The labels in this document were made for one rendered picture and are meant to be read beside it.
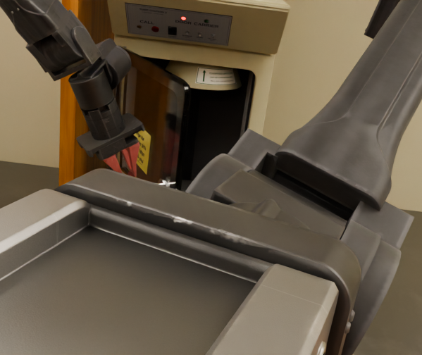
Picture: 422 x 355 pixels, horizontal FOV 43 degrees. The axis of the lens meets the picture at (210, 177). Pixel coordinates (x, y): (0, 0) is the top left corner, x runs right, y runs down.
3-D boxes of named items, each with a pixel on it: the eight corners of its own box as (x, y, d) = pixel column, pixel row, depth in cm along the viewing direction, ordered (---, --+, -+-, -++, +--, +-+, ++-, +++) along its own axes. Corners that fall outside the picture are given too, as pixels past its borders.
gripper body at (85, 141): (79, 146, 92) (62, 109, 88) (132, 120, 95) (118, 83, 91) (91, 160, 87) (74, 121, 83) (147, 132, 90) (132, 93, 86)
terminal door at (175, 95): (109, 225, 121) (119, 44, 106) (166, 301, 97) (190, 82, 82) (106, 225, 121) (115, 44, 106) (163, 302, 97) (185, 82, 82)
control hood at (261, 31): (113, 32, 107) (115, -22, 103) (276, 53, 107) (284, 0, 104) (101, 40, 96) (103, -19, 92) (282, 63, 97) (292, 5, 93)
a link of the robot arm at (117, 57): (29, 51, 82) (70, 31, 78) (65, 22, 91) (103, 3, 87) (75, 116, 88) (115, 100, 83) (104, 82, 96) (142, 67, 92)
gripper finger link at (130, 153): (102, 181, 97) (82, 136, 92) (137, 163, 99) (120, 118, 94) (116, 196, 91) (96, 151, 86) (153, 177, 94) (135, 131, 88)
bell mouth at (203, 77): (165, 67, 128) (168, 44, 126) (240, 77, 128) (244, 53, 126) (157, 84, 111) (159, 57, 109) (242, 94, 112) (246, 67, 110)
